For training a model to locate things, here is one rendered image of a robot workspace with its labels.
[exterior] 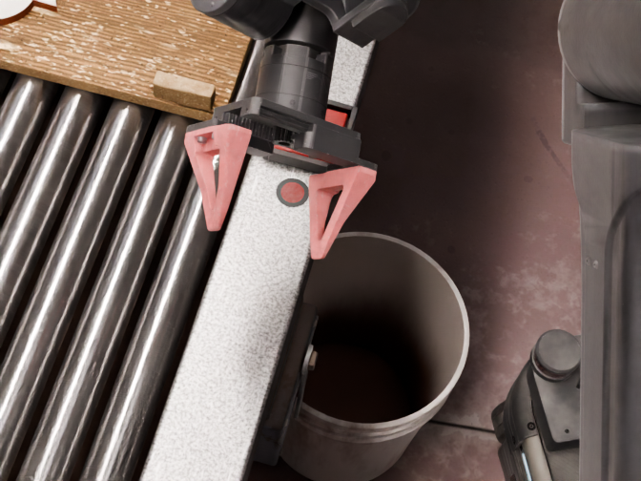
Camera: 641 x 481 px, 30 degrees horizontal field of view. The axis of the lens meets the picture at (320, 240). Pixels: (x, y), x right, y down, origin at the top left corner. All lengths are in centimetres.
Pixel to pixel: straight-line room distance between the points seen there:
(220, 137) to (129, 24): 37
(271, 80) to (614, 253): 52
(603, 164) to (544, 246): 178
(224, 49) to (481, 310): 105
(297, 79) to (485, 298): 127
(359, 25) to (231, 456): 38
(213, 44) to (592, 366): 80
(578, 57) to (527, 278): 173
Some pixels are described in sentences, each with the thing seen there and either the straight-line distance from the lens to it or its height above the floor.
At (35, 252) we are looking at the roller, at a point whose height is 91.
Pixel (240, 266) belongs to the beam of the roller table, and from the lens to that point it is 110.
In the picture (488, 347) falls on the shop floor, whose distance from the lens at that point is 211.
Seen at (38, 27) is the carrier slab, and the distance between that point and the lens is 123.
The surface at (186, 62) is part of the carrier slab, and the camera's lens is 120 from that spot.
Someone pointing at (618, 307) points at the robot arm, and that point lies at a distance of 45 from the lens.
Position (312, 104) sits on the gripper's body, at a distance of 92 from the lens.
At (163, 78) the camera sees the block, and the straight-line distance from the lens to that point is 115.
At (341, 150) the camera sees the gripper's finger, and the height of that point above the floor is 112.
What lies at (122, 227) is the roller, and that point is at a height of 92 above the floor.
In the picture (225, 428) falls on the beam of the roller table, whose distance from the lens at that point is 105.
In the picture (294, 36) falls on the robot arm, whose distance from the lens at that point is 93.
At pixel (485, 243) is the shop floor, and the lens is 220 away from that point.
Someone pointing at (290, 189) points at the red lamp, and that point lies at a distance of 114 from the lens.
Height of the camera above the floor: 191
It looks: 62 degrees down
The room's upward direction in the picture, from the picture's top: 10 degrees clockwise
